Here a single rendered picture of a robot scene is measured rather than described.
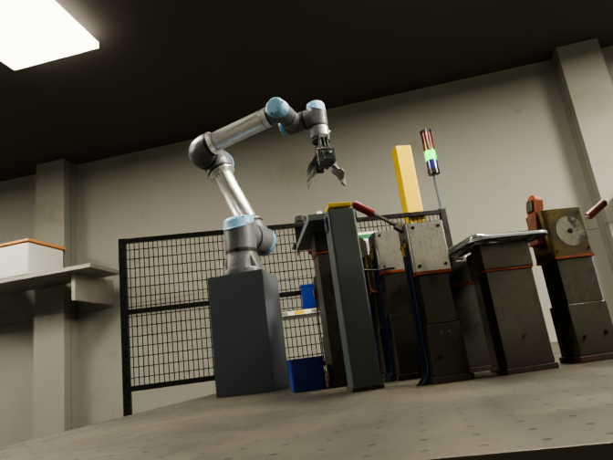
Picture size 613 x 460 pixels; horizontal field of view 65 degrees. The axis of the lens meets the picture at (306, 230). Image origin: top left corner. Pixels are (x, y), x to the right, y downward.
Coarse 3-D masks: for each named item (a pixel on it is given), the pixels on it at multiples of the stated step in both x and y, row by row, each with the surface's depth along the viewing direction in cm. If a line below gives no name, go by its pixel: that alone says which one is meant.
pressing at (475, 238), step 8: (512, 232) 106; (520, 232) 106; (528, 232) 106; (536, 232) 107; (544, 232) 107; (464, 240) 110; (472, 240) 107; (480, 240) 112; (488, 240) 113; (496, 240) 115; (504, 240) 116; (512, 240) 117; (528, 240) 117; (456, 248) 114; (464, 248) 120; (456, 256) 131; (464, 256) 132
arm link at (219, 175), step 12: (216, 156) 200; (228, 156) 209; (204, 168) 201; (216, 168) 201; (228, 168) 203; (216, 180) 202; (228, 180) 200; (228, 192) 198; (240, 192) 199; (228, 204) 198; (240, 204) 195; (264, 228) 190; (264, 240) 186; (264, 252) 191
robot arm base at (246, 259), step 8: (232, 248) 174; (240, 248) 173; (248, 248) 174; (256, 248) 179; (232, 256) 173; (240, 256) 172; (248, 256) 173; (256, 256) 176; (224, 264) 176; (232, 264) 172; (240, 264) 171; (248, 264) 172; (256, 264) 173; (224, 272) 173; (232, 272) 170; (240, 272) 169
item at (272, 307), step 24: (216, 288) 167; (240, 288) 165; (264, 288) 164; (216, 312) 165; (240, 312) 164; (264, 312) 162; (216, 336) 163; (240, 336) 162; (264, 336) 160; (216, 360) 162; (240, 360) 160; (264, 360) 158; (216, 384) 160; (240, 384) 158; (264, 384) 156; (288, 384) 173
